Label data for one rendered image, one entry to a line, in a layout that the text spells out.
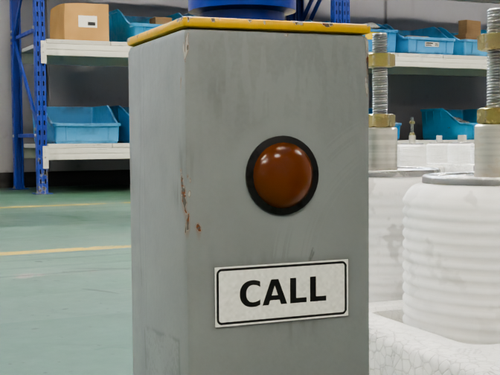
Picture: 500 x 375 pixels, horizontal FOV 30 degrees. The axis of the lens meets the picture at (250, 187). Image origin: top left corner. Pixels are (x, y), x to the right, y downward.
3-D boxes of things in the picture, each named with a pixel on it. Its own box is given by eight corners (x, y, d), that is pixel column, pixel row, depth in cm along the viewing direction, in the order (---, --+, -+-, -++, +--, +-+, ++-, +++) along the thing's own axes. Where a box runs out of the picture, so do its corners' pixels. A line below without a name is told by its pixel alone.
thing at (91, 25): (109, 42, 495) (109, 4, 494) (64, 40, 484) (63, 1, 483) (92, 47, 523) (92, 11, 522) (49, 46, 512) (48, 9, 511)
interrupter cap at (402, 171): (429, 176, 63) (429, 166, 63) (450, 181, 56) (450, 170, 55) (318, 177, 63) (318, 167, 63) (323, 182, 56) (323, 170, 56)
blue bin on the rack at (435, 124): (418, 140, 641) (418, 109, 640) (463, 139, 657) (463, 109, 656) (464, 140, 596) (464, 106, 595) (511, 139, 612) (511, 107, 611)
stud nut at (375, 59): (393, 68, 60) (393, 54, 60) (396, 65, 58) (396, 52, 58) (362, 68, 60) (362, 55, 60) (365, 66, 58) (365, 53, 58)
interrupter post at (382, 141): (396, 178, 61) (396, 127, 60) (401, 180, 58) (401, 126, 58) (359, 178, 61) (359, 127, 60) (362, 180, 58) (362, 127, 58)
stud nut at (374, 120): (393, 127, 60) (393, 114, 60) (396, 126, 58) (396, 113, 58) (363, 127, 60) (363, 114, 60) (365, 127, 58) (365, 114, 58)
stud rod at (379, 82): (386, 152, 60) (386, 33, 59) (388, 152, 59) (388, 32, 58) (370, 152, 60) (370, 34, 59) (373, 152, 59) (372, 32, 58)
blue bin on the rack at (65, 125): (29, 143, 526) (28, 106, 525) (94, 143, 543) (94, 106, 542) (53, 143, 482) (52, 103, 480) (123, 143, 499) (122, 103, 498)
